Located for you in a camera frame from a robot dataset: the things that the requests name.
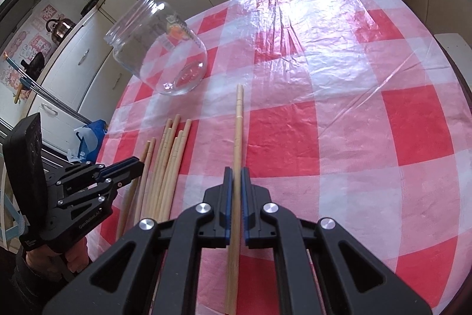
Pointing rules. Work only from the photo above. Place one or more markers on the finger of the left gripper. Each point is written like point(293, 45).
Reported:
point(121, 173)

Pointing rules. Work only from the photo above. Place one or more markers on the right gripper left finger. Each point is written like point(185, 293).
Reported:
point(216, 228)

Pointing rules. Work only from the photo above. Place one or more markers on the blue plastic bag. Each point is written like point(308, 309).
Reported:
point(90, 138)

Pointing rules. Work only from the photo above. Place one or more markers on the red white checkered tablecloth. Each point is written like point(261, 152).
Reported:
point(351, 111)

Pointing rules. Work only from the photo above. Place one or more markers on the white chair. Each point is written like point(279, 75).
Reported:
point(459, 51)

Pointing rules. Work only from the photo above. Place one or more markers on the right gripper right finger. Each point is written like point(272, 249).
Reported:
point(257, 231)

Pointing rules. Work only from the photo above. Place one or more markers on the clear glass jar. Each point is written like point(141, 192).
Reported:
point(157, 46)

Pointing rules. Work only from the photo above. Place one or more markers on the person's left hand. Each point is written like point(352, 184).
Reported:
point(45, 260)

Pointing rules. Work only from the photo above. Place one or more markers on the copper kettle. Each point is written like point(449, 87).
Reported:
point(59, 29)

